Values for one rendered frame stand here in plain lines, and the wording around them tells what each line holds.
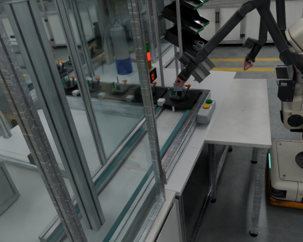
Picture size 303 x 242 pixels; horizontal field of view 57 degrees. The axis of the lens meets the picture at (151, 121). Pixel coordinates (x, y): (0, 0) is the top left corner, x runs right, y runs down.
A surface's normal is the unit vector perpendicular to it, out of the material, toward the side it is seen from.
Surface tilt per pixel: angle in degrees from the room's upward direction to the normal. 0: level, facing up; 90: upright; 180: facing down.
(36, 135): 90
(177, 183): 0
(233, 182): 0
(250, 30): 90
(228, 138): 0
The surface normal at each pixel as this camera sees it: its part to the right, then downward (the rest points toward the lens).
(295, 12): -0.29, 0.54
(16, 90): 0.90, 0.12
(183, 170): -0.12, -0.84
